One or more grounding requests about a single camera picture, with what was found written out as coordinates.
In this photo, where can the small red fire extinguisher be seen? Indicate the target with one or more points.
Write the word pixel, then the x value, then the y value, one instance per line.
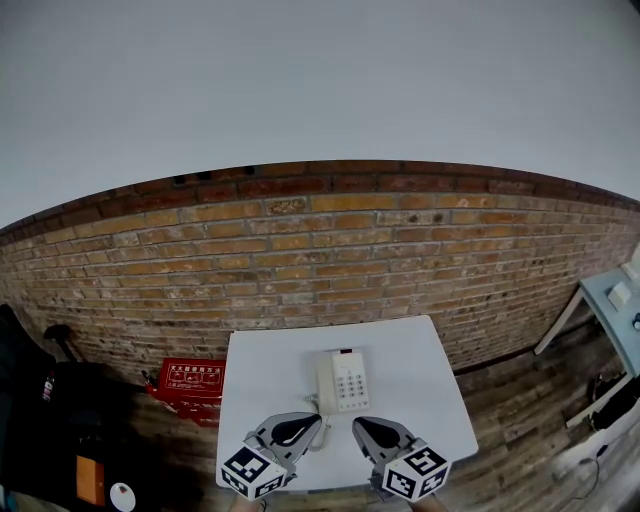
pixel 149 382

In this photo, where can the black bag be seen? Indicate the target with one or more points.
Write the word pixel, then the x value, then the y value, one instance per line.
pixel 617 402

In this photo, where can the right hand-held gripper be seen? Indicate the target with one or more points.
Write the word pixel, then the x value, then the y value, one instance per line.
pixel 415 475

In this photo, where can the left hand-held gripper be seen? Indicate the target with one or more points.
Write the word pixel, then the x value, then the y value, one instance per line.
pixel 250 472

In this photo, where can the orange box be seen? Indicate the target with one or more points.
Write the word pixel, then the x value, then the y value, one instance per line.
pixel 90 480

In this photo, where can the light blue side table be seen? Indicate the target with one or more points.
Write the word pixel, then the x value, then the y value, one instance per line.
pixel 607 320

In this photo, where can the small white box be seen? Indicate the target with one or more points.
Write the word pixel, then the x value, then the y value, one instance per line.
pixel 619 294

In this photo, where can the red fire equipment box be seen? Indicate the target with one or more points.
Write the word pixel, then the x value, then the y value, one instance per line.
pixel 192 392

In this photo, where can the white table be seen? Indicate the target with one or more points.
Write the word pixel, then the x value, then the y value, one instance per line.
pixel 410 380

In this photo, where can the dark bottle with red label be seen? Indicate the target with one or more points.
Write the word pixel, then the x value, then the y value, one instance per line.
pixel 48 387

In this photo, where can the white telephone handset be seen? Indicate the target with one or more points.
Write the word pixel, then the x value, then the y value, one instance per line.
pixel 326 382

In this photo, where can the white round lid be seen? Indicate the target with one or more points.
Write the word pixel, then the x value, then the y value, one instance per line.
pixel 122 496

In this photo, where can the person's left forearm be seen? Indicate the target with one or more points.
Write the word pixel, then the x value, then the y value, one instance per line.
pixel 259 507

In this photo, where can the person's right forearm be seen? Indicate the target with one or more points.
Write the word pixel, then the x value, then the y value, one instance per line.
pixel 427 505

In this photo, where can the white telephone base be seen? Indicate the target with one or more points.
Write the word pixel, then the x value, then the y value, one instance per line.
pixel 352 380

